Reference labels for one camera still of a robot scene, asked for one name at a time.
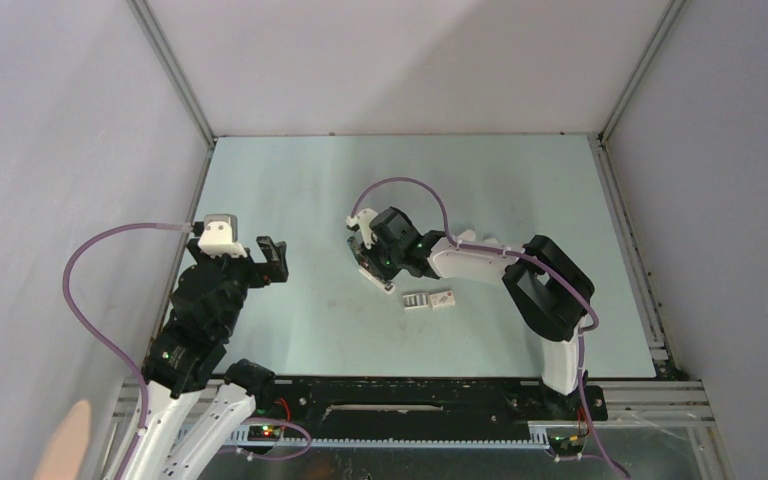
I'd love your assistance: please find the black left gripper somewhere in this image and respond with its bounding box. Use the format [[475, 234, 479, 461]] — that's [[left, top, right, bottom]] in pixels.
[[190, 233, 288, 336]]

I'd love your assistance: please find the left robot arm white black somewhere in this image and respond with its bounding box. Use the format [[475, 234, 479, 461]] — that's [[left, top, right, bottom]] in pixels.
[[104, 236, 289, 479]]

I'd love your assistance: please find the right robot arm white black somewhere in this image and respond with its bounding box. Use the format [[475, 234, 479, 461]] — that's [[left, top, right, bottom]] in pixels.
[[346, 207, 595, 418]]

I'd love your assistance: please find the pink stapler large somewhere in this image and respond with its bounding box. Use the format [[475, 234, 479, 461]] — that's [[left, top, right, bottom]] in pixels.
[[457, 229, 477, 243]]

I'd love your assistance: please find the open staple box tray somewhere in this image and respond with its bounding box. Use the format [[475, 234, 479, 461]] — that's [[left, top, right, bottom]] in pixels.
[[402, 292, 430, 311]]

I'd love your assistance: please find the white staple box sleeve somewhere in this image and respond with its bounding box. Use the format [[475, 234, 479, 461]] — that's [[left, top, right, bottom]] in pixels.
[[428, 290, 456, 309]]

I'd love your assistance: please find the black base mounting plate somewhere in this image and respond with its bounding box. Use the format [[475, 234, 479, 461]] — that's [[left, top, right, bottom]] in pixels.
[[258, 376, 608, 440]]

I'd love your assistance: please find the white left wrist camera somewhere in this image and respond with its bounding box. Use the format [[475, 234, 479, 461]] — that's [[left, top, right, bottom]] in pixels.
[[197, 214, 248, 258]]

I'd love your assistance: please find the slotted cable duct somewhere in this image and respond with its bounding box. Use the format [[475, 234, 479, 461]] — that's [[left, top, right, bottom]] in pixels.
[[222, 426, 550, 450]]

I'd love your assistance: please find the aluminium corner frame post left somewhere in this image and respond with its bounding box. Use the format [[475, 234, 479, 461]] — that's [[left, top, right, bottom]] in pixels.
[[127, 0, 216, 149]]

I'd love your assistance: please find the aluminium corner frame post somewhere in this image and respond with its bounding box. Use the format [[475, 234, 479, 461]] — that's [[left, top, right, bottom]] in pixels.
[[599, 0, 689, 144], [127, 0, 216, 149]]

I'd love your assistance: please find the aluminium corner frame post right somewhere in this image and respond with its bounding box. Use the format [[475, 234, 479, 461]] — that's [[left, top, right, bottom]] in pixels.
[[599, 0, 689, 144]]

